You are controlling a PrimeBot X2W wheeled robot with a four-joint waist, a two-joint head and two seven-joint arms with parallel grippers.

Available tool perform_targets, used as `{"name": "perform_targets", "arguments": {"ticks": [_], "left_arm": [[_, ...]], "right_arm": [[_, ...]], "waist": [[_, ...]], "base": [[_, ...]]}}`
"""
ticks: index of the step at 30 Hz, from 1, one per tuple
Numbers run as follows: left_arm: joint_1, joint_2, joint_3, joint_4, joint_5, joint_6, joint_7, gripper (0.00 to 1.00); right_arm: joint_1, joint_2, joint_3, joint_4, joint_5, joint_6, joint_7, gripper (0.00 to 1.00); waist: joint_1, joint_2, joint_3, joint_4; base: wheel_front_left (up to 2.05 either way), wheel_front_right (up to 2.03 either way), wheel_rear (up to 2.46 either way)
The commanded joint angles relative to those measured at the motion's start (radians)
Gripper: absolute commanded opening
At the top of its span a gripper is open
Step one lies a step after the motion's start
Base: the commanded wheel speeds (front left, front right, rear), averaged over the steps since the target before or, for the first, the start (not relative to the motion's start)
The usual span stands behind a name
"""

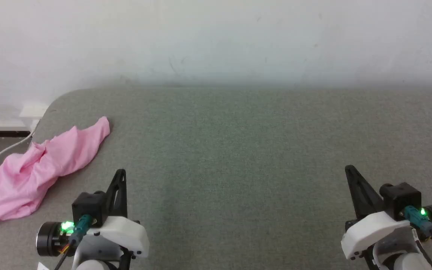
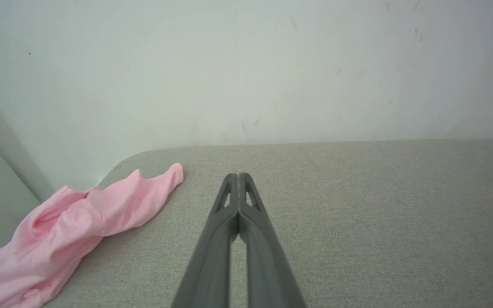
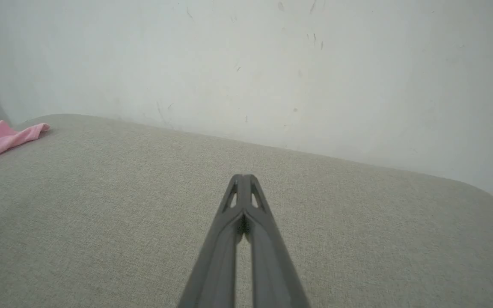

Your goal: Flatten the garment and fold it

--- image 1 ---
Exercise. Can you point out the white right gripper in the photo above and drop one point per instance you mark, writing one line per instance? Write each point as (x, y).
(369, 232)

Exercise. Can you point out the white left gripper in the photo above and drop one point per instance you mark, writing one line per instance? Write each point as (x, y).
(122, 234)

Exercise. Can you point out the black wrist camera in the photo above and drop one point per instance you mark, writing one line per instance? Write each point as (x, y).
(88, 206)
(399, 200)

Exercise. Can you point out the teal camera connector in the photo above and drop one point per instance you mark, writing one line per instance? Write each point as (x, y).
(80, 227)
(416, 219)

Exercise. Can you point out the teal left camera connector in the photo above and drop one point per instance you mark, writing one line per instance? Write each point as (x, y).
(80, 227)

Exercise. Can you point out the black left wrist motor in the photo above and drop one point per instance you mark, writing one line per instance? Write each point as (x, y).
(49, 239)

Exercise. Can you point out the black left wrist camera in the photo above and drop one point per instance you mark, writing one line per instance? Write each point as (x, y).
(88, 206)

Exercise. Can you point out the grey fabric sofa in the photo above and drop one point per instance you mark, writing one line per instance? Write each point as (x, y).
(238, 157)

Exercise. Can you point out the teal right camera connector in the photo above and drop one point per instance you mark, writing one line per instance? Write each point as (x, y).
(416, 219)

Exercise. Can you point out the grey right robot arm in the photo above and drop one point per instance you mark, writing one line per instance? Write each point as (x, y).
(403, 260)

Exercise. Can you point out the white wall socket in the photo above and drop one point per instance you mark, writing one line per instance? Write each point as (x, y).
(32, 111)

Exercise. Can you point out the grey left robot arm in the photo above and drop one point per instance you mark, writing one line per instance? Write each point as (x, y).
(96, 265)

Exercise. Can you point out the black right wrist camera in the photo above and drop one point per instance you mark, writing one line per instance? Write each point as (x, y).
(399, 200)

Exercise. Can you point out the pink cloth garment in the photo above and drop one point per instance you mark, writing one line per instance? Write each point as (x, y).
(32, 172)

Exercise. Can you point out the black baseboard strip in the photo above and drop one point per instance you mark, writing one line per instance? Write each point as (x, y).
(2, 133)

